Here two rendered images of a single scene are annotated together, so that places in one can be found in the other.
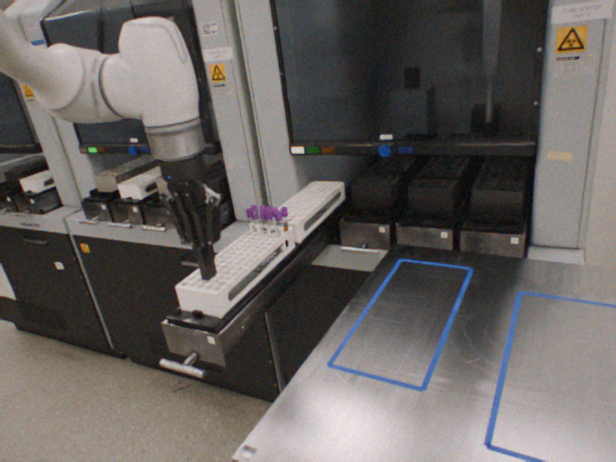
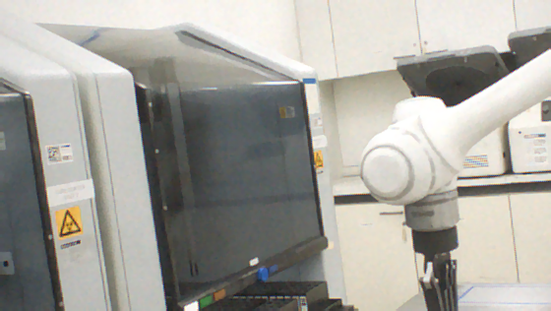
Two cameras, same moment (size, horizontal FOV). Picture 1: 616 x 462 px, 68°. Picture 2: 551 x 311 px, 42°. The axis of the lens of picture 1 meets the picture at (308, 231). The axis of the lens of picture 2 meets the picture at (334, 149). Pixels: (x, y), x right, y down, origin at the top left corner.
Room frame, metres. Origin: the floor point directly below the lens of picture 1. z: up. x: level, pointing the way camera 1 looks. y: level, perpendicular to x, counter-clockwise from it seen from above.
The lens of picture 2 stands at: (0.96, 1.37, 1.31)
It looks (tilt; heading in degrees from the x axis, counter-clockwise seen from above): 3 degrees down; 268
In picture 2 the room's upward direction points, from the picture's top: 7 degrees counter-clockwise
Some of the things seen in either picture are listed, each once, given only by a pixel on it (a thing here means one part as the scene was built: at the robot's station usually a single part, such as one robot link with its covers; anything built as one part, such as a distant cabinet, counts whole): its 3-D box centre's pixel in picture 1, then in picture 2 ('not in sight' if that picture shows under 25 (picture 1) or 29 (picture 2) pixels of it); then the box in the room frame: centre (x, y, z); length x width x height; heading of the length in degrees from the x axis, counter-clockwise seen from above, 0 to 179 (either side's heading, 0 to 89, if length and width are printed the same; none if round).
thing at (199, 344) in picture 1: (277, 259); not in sight; (0.98, 0.08, 0.78); 0.73 x 0.14 x 0.09; 151
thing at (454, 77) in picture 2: not in sight; (459, 112); (0.14, -2.43, 1.22); 0.62 x 0.56 x 0.64; 59
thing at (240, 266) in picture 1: (242, 267); not in sight; (0.86, 0.15, 0.83); 0.30 x 0.10 x 0.06; 151
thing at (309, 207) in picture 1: (307, 211); not in sight; (1.14, -0.01, 0.83); 0.30 x 0.10 x 0.06; 151
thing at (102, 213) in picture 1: (158, 180); not in sight; (1.85, 0.58, 0.78); 0.73 x 0.14 x 0.09; 151
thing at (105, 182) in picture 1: (108, 182); not in sight; (1.64, 0.70, 0.85); 0.12 x 0.02 x 0.06; 61
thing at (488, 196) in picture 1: (496, 201); (315, 298); (1.00, -0.45, 0.85); 0.12 x 0.02 x 0.06; 60
